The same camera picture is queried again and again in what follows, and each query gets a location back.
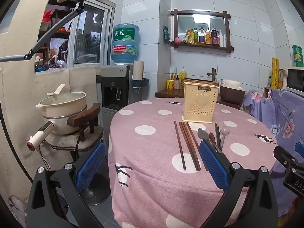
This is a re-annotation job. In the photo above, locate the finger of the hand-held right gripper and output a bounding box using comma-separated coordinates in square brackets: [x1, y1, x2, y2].
[273, 145, 298, 171]
[294, 142, 304, 158]

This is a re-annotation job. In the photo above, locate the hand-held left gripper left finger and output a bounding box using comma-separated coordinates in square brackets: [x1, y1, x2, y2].
[26, 142, 112, 228]

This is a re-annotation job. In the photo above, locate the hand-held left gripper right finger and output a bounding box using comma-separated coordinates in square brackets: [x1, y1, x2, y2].
[199, 141, 279, 228]

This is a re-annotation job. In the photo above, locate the brown wooden chopstick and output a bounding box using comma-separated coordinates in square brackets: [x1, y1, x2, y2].
[186, 122, 208, 171]
[179, 122, 199, 171]
[174, 121, 187, 171]
[182, 122, 201, 171]

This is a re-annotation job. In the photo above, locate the black chopstick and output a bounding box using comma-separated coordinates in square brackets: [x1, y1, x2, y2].
[216, 123, 223, 150]
[214, 123, 221, 150]

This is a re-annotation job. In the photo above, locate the silver metal spoon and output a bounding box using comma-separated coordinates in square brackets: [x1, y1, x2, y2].
[198, 128, 226, 156]

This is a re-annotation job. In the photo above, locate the small grey spoon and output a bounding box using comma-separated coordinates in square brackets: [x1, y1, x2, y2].
[220, 127, 230, 150]

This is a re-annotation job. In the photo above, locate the cream plastic utensil holder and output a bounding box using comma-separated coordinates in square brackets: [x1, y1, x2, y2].
[182, 81, 219, 124]

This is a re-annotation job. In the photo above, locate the beige chair cushion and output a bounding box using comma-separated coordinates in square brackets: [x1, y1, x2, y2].
[45, 125, 104, 153]

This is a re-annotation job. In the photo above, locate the purple floral cloth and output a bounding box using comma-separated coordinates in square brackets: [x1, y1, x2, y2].
[241, 88, 304, 216]

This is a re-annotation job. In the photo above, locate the dark wooden chair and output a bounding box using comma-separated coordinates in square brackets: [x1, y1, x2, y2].
[67, 103, 101, 142]

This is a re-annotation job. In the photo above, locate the pink polka dot tablecloth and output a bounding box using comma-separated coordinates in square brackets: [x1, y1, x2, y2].
[108, 98, 278, 228]

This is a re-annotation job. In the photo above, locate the cream steamer pot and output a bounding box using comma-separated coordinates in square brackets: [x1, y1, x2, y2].
[36, 100, 87, 119]

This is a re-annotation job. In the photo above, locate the white microwave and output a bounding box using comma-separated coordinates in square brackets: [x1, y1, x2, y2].
[285, 66, 304, 98]

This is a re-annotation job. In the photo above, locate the cream pot lid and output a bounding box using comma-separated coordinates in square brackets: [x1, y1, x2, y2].
[39, 84, 86, 106]

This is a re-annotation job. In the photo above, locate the cream and brown rice cooker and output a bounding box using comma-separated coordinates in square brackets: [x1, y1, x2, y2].
[220, 79, 246, 105]

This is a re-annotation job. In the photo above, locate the tall yellow box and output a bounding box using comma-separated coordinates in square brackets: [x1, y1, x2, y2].
[271, 57, 280, 89]

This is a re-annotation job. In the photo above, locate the grey water dispenser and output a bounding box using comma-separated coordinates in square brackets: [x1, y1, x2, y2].
[100, 64, 133, 111]

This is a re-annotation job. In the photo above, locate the white plastic bag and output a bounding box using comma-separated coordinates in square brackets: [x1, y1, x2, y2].
[8, 195, 28, 227]

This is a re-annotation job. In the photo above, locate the woven wicker basket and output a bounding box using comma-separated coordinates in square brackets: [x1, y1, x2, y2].
[184, 78, 219, 87]

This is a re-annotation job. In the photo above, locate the dark wooden cabinet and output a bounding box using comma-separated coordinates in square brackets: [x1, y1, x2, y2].
[155, 89, 243, 110]

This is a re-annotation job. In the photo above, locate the yellow dish soap bottle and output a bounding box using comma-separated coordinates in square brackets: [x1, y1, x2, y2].
[179, 66, 187, 89]

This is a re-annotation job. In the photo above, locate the beige cloth cover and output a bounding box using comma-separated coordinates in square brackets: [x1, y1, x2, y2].
[0, 0, 102, 195]

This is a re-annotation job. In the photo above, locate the white paper towel roll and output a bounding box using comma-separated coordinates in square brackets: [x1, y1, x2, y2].
[133, 60, 145, 81]

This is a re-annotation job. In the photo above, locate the cluttered storage shelf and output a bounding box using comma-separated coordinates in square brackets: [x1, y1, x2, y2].
[36, 5, 73, 73]

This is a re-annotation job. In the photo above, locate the blue water jug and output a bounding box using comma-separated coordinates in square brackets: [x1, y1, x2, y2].
[110, 24, 140, 65]

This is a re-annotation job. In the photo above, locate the dark sauce bottle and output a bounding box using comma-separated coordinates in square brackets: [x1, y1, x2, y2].
[211, 27, 219, 46]

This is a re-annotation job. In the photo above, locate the white framed window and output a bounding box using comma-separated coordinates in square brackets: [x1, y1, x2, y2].
[72, 1, 116, 68]

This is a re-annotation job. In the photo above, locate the black round pedestal base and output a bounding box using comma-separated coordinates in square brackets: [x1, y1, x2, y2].
[79, 172, 111, 206]

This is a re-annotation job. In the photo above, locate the white power cable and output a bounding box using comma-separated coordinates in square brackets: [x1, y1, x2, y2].
[29, 136, 51, 171]

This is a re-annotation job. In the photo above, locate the cream long handled pot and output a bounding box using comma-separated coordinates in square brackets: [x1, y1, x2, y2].
[27, 110, 87, 151]

